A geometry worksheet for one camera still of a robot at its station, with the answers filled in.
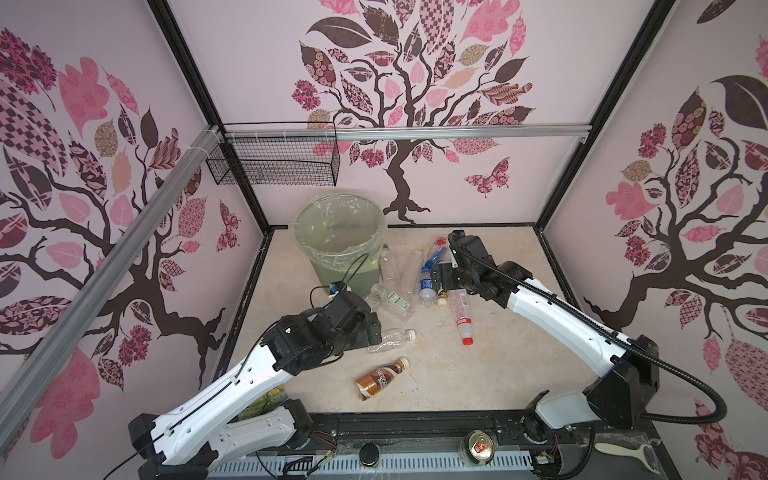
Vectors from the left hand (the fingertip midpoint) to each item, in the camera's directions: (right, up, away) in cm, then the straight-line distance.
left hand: (364, 337), depth 69 cm
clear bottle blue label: (+18, +6, +28) cm, 34 cm away
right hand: (+22, +16, +11) cm, 29 cm away
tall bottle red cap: (+28, +5, +23) cm, 37 cm away
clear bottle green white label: (+7, +5, +23) cm, 24 cm away
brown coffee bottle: (+24, +5, +28) cm, 37 cm away
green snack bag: (-26, -20, +8) cm, 34 cm away
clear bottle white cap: (+7, -6, +21) cm, 23 cm away
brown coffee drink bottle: (+1, -14, +8) cm, 16 cm away
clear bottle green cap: (+5, +15, +31) cm, 35 cm away
